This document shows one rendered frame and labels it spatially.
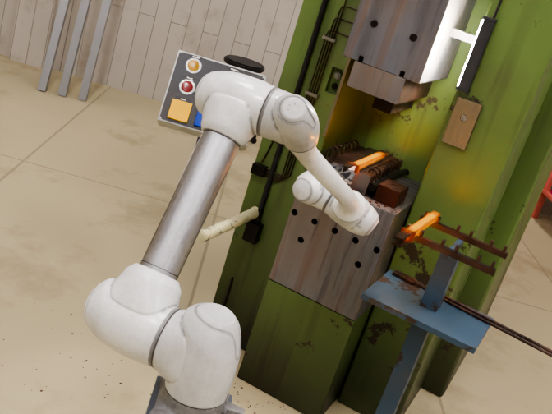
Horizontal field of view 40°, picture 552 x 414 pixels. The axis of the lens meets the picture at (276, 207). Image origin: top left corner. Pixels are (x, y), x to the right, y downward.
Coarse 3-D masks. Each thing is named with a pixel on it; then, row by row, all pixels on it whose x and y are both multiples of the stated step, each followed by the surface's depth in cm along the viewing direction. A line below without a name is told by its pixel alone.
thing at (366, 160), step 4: (380, 152) 309; (368, 156) 297; (372, 156) 299; (376, 156) 301; (380, 156) 304; (360, 160) 288; (364, 160) 289; (368, 160) 291; (372, 160) 295; (344, 164) 272; (348, 164) 273; (352, 164) 275; (356, 164) 281; (360, 164) 282; (364, 164) 287; (344, 168) 271; (356, 168) 277; (356, 172) 279
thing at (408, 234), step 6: (426, 216) 257; (432, 216) 259; (438, 216) 263; (420, 222) 249; (426, 222) 251; (432, 222) 258; (402, 228) 237; (408, 228) 240; (414, 228) 241; (420, 228) 244; (402, 234) 232; (408, 234) 233; (414, 234) 236; (396, 240) 233; (402, 240) 228; (408, 240) 236
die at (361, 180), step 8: (352, 152) 307; (360, 152) 307; (368, 152) 311; (376, 152) 310; (328, 160) 285; (336, 160) 285; (344, 160) 288; (352, 160) 292; (376, 160) 298; (384, 160) 305; (400, 160) 313; (360, 168) 280; (368, 168) 286; (392, 168) 302; (360, 176) 279; (368, 176) 278; (352, 184) 281; (360, 184) 280; (368, 184) 278; (368, 192) 283
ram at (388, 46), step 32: (384, 0) 262; (416, 0) 258; (448, 0) 253; (352, 32) 269; (384, 32) 265; (416, 32) 260; (448, 32) 270; (384, 64) 267; (416, 64) 262; (448, 64) 292
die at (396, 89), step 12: (360, 72) 271; (372, 72) 269; (384, 72) 267; (348, 84) 274; (360, 84) 272; (372, 84) 270; (384, 84) 268; (396, 84) 266; (408, 84) 271; (420, 84) 286; (384, 96) 269; (396, 96) 267; (408, 96) 278; (420, 96) 294
